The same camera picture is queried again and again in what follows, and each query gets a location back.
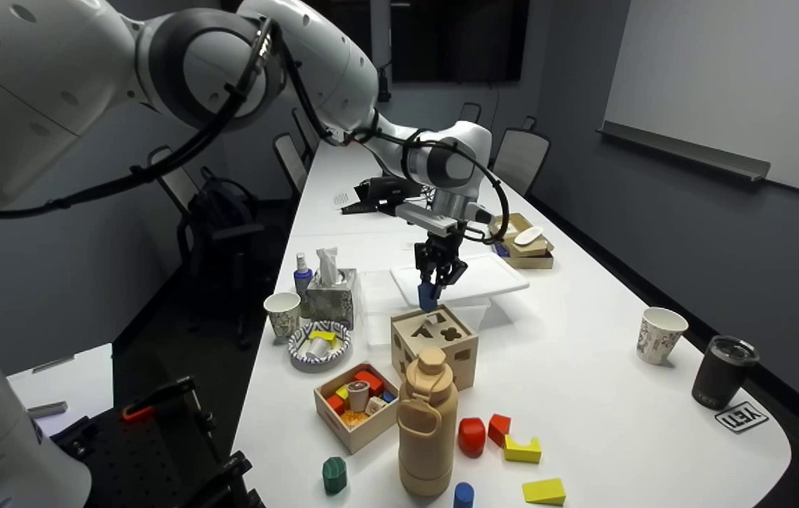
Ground yellow arch block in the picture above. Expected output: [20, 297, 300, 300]
[503, 437, 543, 462]

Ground yellow wedge block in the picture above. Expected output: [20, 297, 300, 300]
[521, 477, 564, 504]

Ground green cylinder block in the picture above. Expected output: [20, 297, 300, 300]
[321, 458, 348, 497]

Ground patterned paper cup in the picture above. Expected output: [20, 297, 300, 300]
[634, 307, 689, 363]

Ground red rounded block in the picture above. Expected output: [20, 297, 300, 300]
[456, 418, 485, 458]

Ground black travel mug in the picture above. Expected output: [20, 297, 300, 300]
[692, 335, 760, 408]

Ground dark blue octagon block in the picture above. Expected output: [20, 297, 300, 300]
[454, 483, 475, 508]

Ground wooden tray of blocks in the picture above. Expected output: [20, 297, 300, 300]
[314, 363, 397, 452]

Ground beige water bottle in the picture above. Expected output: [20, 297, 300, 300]
[397, 348, 456, 500]

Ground red small block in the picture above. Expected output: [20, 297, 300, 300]
[488, 411, 510, 449]

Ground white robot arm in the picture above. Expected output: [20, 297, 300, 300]
[0, 0, 490, 294]

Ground wooden shape sorting box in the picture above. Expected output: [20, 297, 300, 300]
[389, 304, 476, 390]

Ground black orange clamp stand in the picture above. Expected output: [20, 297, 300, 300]
[54, 376, 266, 508]

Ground grey tissue box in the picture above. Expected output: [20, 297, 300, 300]
[301, 247, 356, 328]

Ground yellow block on plate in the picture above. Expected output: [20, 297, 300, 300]
[310, 329, 339, 345]

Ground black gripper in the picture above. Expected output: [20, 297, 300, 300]
[394, 199, 466, 287]

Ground blue patterned paper plate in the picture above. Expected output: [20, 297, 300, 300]
[288, 321, 349, 369]

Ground blue cube block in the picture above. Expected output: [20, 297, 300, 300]
[417, 283, 441, 312]

